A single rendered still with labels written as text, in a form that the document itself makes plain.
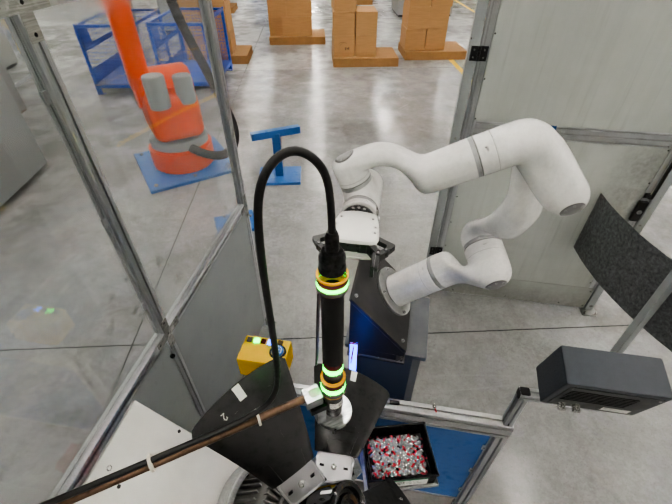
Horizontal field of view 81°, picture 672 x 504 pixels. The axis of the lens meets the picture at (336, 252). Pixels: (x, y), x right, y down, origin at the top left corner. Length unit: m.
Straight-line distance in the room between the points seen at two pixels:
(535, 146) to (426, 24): 7.83
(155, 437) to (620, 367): 1.17
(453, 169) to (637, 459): 2.20
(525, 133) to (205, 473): 1.01
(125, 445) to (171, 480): 0.13
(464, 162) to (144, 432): 0.89
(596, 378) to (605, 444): 1.49
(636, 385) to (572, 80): 1.52
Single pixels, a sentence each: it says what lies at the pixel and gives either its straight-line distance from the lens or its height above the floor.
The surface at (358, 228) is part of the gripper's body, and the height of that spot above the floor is 1.68.
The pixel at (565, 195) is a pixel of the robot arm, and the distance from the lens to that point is 0.99.
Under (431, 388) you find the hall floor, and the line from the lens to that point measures 2.57.
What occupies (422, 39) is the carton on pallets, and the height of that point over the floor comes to 0.33.
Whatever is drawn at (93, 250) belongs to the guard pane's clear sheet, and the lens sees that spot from 1.26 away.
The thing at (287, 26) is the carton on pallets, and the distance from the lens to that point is 9.74.
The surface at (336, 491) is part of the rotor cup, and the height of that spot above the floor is 1.26.
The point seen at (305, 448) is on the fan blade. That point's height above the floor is 1.31.
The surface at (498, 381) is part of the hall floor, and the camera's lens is 2.71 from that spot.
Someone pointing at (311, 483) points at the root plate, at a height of 1.25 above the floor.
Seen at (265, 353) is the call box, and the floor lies 1.07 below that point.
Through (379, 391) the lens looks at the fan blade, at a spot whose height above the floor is 1.16.
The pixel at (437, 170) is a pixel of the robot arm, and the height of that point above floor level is 1.75.
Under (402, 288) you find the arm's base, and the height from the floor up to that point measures 1.16.
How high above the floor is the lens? 2.16
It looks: 41 degrees down
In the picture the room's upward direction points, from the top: straight up
